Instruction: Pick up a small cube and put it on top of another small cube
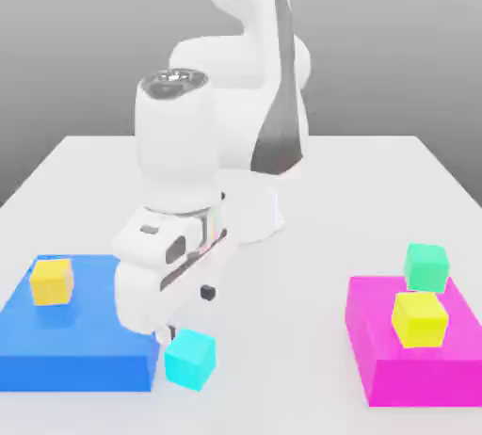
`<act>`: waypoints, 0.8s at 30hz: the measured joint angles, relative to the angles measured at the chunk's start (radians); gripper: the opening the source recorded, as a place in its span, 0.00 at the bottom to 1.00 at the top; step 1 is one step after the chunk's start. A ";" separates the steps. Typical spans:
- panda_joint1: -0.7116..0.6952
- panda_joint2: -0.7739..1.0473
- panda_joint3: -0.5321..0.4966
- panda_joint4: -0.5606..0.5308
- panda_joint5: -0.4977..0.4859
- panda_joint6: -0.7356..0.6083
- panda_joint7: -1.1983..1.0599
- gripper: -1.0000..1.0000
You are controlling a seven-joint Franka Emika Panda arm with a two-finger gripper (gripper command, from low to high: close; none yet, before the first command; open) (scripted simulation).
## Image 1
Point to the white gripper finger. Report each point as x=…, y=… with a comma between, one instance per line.
x=164, y=335

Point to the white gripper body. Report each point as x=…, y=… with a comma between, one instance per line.
x=143, y=303

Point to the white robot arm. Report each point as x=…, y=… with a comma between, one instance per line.
x=177, y=141

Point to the small cyan cube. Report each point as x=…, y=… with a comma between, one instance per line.
x=190, y=361

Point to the small golden yellow cube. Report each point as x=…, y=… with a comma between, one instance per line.
x=51, y=284

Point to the small lemon yellow cube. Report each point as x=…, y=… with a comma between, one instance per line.
x=418, y=320

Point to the small green cube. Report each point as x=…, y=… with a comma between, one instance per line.
x=427, y=267

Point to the large blue box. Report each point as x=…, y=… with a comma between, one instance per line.
x=86, y=333

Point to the large magenta box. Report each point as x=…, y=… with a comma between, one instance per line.
x=414, y=374

